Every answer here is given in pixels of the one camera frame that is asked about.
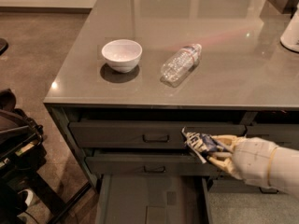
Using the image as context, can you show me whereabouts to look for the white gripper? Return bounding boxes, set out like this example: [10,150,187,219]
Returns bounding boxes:
[207,134,278,188]

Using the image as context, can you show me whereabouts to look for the blue chip bag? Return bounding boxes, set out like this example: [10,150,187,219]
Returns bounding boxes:
[181,128,230,163]

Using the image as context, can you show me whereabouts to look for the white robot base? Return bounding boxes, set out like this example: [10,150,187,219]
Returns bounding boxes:
[280,3,299,52]

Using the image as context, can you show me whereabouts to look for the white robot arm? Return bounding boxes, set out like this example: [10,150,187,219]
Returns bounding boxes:
[207,135,299,198]

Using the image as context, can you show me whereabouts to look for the grey bottom right drawer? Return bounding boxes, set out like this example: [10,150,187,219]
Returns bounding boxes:
[208,179,282,194]

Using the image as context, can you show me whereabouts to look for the grey top right drawer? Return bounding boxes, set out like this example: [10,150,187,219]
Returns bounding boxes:
[240,110,299,149]

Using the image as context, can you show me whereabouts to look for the grey open bottom drawer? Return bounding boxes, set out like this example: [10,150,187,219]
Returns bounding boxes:
[95,175,213,224]

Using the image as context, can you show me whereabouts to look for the grey counter cabinet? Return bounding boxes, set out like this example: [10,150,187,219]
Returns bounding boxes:
[44,0,299,224]

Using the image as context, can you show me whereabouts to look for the grey middle left drawer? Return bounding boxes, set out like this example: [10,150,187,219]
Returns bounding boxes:
[85,149,221,176]

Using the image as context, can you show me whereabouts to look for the grey top left drawer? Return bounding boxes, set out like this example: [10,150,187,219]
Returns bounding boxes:
[69,109,245,149]

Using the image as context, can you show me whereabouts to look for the clear plastic water bottle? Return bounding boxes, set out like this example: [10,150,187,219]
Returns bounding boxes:
[161,44,202,83]

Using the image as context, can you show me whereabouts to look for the white ceramic bowl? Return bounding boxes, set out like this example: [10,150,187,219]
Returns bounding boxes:
[101,39,143,73]

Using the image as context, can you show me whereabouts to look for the black round stool edge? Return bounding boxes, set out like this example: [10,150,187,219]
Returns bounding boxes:
[0,38,8,55]

